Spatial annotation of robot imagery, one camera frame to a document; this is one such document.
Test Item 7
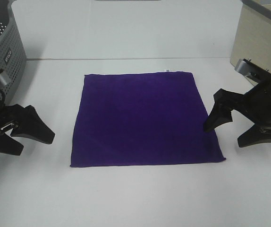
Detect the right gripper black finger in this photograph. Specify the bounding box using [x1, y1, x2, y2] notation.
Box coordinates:
[237, 124, 271, 148]
[203, 88, 244, 132]

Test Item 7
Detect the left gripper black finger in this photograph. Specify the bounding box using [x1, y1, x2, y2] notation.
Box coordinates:
[0, 134, 24, 156]
[10, 105, 55, 144]

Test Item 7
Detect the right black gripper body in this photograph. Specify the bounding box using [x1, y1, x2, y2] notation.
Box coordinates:
[243, 80, 271, 125]

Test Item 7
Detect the purple towel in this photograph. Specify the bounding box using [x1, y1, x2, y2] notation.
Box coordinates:
[70, 71, 225, 168]

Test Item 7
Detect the grey perforated laundry basket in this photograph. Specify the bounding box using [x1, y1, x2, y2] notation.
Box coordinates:
[0, 0, 26, 105]

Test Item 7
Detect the beige storage bin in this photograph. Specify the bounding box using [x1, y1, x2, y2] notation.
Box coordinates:
[230, 0, 271, 73]

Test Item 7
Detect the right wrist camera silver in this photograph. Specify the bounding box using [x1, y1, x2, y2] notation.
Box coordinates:
[235, 59, 271, 83]

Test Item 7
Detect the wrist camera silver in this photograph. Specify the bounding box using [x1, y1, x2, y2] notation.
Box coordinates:
[0, 69, 11, 87]
[235, 59, 271, 83]

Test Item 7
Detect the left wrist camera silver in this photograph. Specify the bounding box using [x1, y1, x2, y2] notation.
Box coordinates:
[0, 69, 11, 87]

